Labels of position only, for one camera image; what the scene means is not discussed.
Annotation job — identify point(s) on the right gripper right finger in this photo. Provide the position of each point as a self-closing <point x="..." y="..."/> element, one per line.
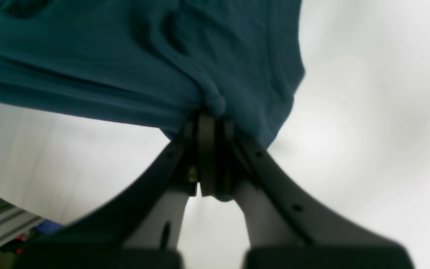
<point x="288" y="228"/>

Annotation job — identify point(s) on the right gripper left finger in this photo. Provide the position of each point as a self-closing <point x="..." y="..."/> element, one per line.
<point x="139" y="229"/>

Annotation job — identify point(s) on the dark teal T-shirt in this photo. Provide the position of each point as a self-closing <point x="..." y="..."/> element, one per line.
<point x="154" y="62"/>

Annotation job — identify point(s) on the blue plastic panel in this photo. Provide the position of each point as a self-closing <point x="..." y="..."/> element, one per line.
<point x="48" y="227"/>

